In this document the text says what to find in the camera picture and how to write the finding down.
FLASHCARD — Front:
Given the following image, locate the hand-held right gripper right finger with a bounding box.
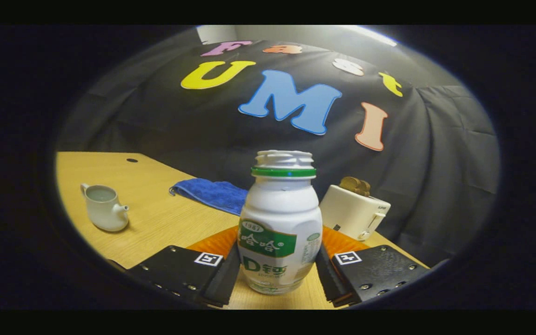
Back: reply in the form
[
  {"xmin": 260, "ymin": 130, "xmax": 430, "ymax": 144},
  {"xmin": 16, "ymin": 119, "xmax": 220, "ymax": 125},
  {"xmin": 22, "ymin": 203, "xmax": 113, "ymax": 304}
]
[{"xmin": 315, "ymin": 226, "xmax": 431, "ymax": 308}]

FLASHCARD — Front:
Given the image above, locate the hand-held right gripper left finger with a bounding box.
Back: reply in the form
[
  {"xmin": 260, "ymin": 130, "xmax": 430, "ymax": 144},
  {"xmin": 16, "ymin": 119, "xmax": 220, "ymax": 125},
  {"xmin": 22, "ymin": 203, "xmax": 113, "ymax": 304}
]
[{"xmin": 126, "ymin": 227, "xmax": 241, "ymax": 308}]

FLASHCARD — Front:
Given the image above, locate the white toaster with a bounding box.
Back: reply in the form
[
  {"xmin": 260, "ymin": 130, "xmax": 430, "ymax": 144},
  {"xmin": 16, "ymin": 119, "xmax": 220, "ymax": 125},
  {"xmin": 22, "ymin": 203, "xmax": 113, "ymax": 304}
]
[{"xmin": 319, "ymin": 185, "xmax": 392, "ymax": 241}]

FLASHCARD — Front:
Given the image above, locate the white green label water bottle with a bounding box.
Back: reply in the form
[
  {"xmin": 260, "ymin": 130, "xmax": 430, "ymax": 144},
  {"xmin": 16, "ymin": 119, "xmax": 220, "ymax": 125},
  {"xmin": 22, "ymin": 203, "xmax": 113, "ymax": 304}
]
[{"xmin": 237, "ymin": 150, "xmax": 323, "ymax": 295}]

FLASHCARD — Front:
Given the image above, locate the blue towel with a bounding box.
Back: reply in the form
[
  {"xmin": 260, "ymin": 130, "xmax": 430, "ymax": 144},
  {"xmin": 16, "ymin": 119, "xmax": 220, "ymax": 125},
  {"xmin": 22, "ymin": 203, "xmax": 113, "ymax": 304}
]
[{"xmin": 169, "ymin": 178, "xmax": 249, "ymax": 216}]

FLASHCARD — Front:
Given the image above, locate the white ceramic teacup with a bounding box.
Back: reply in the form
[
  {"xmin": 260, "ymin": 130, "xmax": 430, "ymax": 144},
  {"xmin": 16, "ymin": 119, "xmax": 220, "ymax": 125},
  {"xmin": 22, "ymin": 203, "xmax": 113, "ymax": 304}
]
[{"xmin": 80, "ymin": 183, "xmax": 130, "ymax": 232}]

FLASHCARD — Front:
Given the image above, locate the brown bread slice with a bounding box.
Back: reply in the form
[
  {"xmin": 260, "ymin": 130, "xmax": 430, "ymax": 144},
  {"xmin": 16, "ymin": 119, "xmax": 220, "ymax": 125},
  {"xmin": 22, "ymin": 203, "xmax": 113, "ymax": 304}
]
[{"xmin": 339, "ymin": 176, "xmax": 371, "ymax": 197}]

